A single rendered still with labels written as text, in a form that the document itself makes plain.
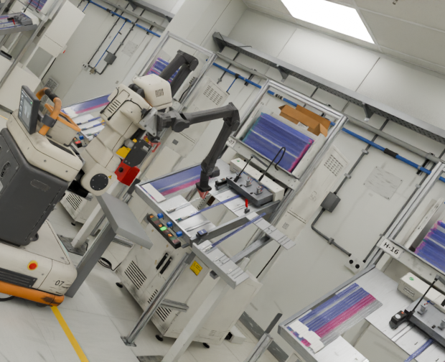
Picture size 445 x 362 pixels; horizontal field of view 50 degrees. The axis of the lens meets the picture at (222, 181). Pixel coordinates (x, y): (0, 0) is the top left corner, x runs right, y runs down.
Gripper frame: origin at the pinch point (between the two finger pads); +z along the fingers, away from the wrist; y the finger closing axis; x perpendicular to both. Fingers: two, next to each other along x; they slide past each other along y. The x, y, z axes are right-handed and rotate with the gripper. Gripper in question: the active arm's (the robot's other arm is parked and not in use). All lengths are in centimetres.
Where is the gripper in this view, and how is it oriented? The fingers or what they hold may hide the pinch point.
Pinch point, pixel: (202, 197)
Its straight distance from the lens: 315.8
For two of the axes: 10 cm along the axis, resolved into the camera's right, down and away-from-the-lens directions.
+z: -1.1, 8.5, 5.2
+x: -7.9, 2.5, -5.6
